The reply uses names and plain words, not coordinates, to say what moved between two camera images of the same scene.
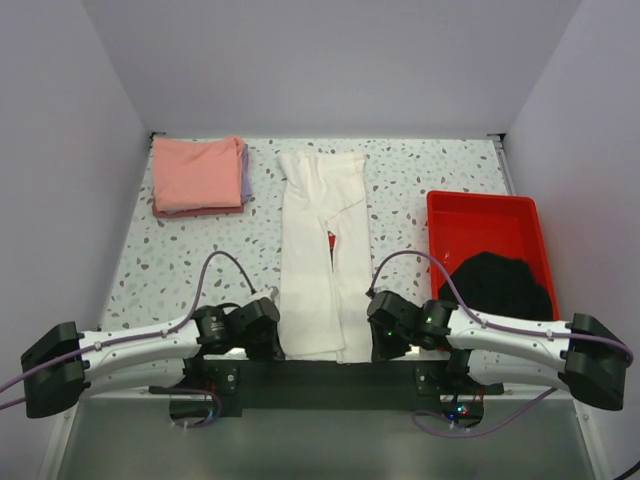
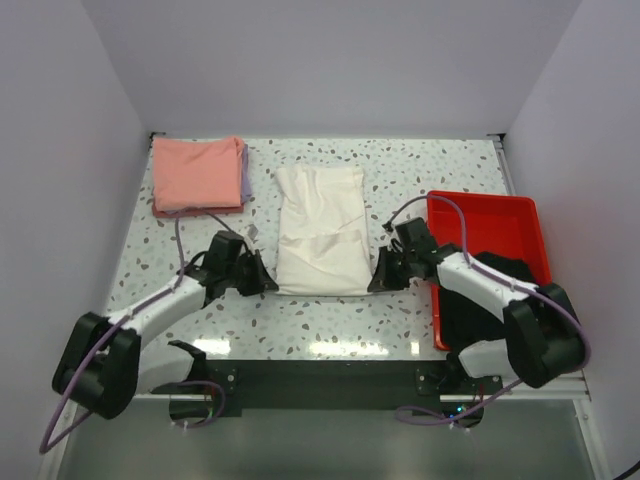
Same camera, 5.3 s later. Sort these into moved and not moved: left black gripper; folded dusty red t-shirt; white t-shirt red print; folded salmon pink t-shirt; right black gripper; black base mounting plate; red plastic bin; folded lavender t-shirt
Moved: right black gripper; left black gripper; white t-shirt red print
Not moved: folded dusty red t-shirt; black base mounting plate; folded salmon pink t-shirt; red plastic bin; folded lavender t-shirt
